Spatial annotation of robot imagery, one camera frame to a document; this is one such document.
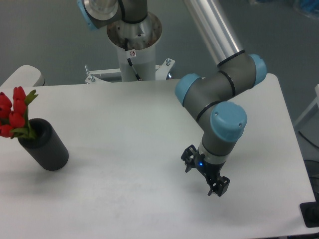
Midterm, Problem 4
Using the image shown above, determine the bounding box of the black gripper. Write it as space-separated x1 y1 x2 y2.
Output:
181 144 230 197

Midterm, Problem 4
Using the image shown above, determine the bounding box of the red tulip bouquet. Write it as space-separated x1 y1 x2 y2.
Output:
0 86 38 140

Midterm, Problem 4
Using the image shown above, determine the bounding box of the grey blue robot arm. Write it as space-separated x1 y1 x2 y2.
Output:
77 0 267 196

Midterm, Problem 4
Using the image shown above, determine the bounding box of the black cylindrical vase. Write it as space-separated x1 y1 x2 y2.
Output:
18 119 69 171

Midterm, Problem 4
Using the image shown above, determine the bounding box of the black device table corner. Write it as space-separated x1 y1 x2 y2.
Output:
300 202 319 228

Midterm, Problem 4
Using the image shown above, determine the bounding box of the white furniture right edge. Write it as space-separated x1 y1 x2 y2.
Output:
293 85 319 129

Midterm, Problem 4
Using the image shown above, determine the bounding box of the white chair left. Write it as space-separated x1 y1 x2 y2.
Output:
0 65 46 89

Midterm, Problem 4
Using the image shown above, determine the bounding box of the black floor cable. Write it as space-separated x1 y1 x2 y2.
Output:
298 130 319 147

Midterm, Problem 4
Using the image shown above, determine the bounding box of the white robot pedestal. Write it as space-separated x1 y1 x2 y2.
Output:
85 12 175 84

